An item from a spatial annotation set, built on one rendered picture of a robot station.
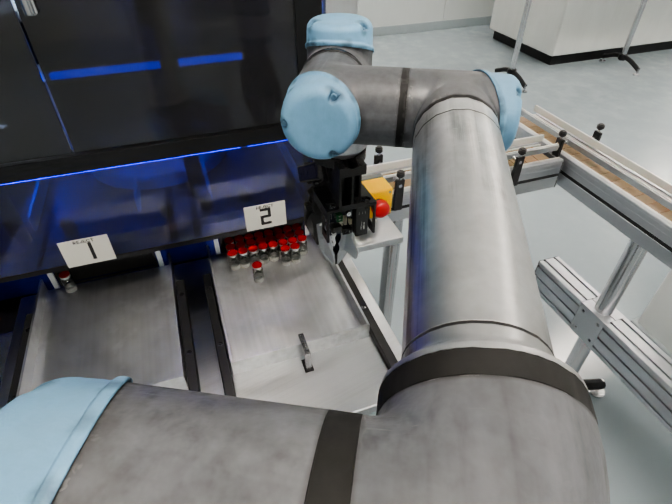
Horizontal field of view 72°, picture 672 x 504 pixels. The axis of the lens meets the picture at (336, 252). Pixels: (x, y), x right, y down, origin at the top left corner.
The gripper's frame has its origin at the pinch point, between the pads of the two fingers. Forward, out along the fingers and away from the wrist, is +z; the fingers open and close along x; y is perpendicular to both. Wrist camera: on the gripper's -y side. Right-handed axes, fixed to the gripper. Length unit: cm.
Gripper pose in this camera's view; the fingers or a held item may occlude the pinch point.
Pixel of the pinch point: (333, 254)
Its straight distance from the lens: 74.3
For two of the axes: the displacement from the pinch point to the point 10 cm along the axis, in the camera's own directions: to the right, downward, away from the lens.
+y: 3.4, 6.0, -7.2
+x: 9.4, -2.2, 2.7
